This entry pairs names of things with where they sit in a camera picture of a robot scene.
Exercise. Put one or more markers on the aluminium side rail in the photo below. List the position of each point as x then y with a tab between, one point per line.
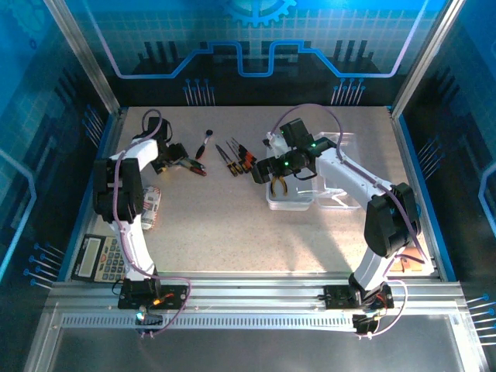
115	133
395	118

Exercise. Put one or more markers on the clear plastic tool box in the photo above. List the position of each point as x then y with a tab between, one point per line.
294	201

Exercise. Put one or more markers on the brown flat block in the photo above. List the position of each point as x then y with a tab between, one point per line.
407	263

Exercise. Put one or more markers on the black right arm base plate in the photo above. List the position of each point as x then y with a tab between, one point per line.
337	296

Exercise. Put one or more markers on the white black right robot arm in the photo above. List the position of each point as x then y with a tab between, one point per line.
348	170

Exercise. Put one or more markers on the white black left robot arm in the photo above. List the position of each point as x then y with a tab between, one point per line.
135	240

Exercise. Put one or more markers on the aluminium base beam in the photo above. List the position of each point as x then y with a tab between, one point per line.
252	294

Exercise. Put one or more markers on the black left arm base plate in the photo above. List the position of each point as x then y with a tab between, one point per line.
174	298

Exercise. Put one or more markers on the aluminium frame post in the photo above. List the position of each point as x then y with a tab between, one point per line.
82	50
429	50

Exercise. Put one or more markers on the grey metal plate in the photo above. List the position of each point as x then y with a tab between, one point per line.
252	352

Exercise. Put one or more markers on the black grey desk calculator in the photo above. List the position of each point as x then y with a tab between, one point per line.
89	255

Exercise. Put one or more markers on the small circuit board green light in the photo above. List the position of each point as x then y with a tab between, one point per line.
149	318
364	323

